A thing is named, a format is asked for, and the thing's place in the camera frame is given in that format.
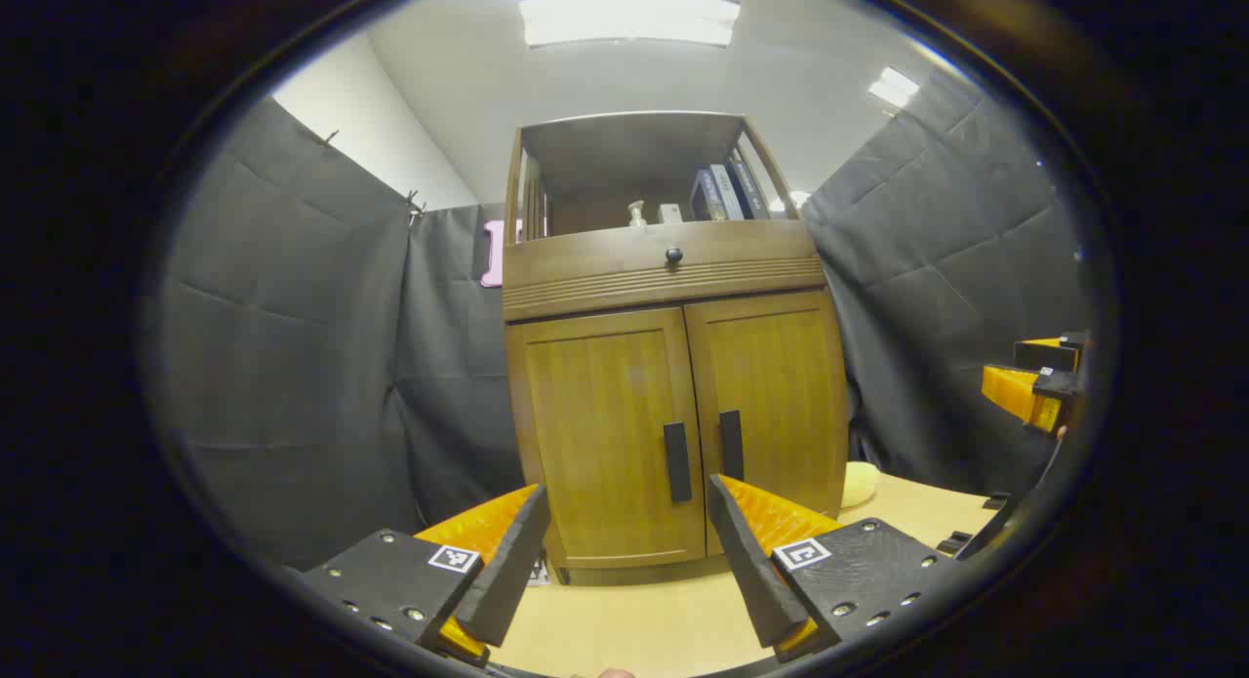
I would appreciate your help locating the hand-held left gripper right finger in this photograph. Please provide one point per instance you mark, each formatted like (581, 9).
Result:
(751, 571)

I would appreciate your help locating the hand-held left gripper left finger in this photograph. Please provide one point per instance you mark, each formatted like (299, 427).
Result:
(512, 571)

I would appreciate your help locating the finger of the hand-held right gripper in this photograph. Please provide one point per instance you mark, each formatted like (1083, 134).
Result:
(1049, 354)
(1015, 390)

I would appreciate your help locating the wooden shoe cabinet door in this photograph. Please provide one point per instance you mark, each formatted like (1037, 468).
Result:
(595, 434)
(781, 395)

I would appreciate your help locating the wooden double-door shoe cabinet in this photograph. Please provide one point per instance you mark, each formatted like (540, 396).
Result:
(624, 151)

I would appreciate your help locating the wooden cabinet drawer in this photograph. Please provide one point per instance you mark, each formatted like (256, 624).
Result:
(605, 263)

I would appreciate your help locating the pale yellow round object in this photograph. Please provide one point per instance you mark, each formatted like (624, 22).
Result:
(861, 485)

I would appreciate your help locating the black backdrop cloth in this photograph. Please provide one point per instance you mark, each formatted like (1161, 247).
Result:
(293, 366)

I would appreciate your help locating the small ceiling light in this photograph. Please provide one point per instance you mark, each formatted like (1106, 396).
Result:
(894, 87)

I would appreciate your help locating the dark grey book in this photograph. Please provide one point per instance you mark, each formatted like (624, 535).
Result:
(749, 188)

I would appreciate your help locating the light grey book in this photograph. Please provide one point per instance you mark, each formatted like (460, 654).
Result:
(728, 192)

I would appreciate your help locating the dark blue book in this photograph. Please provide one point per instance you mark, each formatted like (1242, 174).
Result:
(705, 198)

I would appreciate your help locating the small white box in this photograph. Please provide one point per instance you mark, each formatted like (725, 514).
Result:
(669, 214)

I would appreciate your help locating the small pump bottle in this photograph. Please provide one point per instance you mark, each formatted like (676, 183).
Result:
(637, 217)

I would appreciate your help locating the large ceiling light panel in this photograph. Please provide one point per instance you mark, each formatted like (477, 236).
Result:
(629, 17)

